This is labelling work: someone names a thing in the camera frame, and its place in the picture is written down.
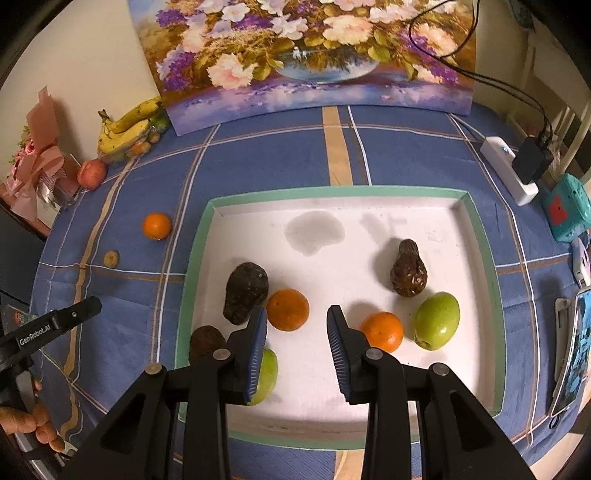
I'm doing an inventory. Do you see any green apple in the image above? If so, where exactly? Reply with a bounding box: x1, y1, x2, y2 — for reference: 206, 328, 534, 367
413, 292, 461, 352

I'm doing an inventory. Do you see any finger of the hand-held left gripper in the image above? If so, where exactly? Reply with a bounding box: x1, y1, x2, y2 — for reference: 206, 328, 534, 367
58, 296, 102, 326

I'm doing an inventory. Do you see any red apple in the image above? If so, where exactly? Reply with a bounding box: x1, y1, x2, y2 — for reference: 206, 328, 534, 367
76, 159, 108, 191

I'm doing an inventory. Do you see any light green fruit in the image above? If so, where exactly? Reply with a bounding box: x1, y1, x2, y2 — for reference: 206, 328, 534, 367
247, 348, 279, 407

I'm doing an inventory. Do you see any dark avocado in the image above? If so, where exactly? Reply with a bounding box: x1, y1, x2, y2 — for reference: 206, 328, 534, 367
189, 325, 227, 365
223, 262, 269, 326

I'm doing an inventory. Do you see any white tray with green rim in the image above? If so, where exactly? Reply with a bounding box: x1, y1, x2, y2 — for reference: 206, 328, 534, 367
174, 185, 506, 450

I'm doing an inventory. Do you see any white chair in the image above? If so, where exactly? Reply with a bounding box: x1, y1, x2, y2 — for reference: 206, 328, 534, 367
505, 32, 591, 185

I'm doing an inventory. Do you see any brown pear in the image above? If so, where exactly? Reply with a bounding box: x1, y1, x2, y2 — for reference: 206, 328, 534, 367
389, 239, 428, 298

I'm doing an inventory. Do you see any white power strip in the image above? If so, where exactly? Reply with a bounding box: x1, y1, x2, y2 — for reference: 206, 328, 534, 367
480, 136, 540, 206

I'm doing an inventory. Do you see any white phone stand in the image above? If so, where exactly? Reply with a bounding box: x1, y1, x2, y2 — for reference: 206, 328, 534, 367
553, 298, 574, 384

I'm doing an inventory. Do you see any pink wrapped bouquet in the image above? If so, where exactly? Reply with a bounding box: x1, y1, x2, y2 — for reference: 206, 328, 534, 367
0, 85, 81, 227

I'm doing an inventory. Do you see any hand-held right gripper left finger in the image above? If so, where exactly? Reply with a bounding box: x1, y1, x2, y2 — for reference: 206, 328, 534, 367
60, 305, 269, 480

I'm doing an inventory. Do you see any flower painting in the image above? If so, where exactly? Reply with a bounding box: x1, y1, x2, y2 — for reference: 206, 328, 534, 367
127, 0, 477, 137

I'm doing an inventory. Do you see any white and pink gadget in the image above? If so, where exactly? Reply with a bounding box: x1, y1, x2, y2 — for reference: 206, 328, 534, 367
571, 233, 591, 287

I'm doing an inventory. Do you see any teal box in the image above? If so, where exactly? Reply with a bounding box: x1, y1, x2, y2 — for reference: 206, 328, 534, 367
541, 173, 591, 241

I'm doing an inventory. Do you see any smartphone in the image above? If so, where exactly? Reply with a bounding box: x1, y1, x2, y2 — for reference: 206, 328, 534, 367
551, 286, 591, 430

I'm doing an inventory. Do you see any black charger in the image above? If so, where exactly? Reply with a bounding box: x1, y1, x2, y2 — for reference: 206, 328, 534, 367
512, 136, 555, 185

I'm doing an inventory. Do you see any orange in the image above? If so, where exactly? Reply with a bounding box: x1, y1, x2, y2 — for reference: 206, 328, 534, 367
142, 212, 173, 241
266, 288, 310, 332
360, 311, 404, 354

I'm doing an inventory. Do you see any person's left hand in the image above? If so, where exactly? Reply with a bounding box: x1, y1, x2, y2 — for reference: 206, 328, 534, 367
0, 379, 65, 453

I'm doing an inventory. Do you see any bunch of yellow bananas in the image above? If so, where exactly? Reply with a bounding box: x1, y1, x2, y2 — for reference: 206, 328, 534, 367
97, 97, 164, 155

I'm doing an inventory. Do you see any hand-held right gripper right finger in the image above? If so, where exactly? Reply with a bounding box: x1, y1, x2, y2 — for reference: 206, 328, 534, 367
326, 305, 532, 480

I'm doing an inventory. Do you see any black cable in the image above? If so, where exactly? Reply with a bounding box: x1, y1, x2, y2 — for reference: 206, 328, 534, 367
443, 60, 548, 144
409, 0, 552, 148

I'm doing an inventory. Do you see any glass fruit bowl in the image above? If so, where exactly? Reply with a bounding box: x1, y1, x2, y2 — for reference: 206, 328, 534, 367
99, 115, 171, 163

